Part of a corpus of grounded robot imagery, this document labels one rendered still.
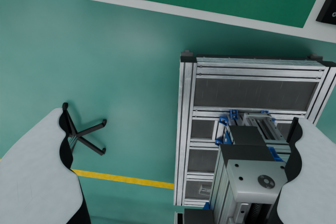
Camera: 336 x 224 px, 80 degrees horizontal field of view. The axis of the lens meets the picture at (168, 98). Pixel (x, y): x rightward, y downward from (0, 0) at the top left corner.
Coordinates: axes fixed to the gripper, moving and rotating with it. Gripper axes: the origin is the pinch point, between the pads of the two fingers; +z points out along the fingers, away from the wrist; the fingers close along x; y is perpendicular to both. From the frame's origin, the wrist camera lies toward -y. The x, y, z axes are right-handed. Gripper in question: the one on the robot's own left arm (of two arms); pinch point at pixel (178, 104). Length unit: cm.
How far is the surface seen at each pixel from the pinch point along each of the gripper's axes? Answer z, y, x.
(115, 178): 115, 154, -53
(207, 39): 115, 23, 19
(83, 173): 115, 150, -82
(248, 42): 115, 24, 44
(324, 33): 40, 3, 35
